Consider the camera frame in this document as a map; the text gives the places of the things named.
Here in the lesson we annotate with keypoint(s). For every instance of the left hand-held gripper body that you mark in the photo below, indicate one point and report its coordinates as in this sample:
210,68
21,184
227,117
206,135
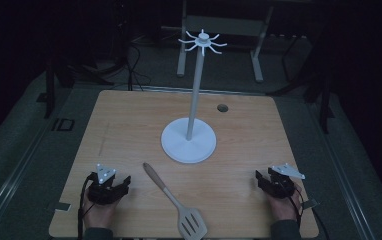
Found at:
106,191

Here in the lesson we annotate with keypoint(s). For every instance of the black metal stand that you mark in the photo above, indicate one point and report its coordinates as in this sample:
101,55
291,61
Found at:
325,106
49,90

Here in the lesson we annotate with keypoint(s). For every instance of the person's left hand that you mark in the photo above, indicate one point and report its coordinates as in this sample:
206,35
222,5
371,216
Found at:
99,213

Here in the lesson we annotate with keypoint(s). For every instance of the person's right hand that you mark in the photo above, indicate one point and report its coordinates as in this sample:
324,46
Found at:
284,208

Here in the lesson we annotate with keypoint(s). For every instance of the white metal desk frame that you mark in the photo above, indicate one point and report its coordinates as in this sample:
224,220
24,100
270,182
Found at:
225,25

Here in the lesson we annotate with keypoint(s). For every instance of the white hook rack stand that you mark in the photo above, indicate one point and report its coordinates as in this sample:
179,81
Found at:
188,140

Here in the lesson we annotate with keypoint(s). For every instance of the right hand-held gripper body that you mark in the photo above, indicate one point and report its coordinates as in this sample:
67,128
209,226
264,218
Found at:
280,185

